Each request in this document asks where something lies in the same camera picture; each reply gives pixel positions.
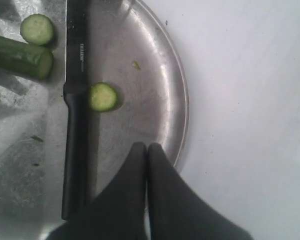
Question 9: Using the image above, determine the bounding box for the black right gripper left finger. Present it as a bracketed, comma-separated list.
[47, 142, 147, 240]

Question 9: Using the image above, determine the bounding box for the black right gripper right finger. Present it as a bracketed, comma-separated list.
[147, 143, 252, 240]

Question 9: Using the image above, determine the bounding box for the black handled kitchen knife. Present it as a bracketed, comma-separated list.
[61, 0, 89, 221]

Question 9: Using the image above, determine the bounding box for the round steel plate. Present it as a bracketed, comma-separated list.
[0, 0, 189, 240]

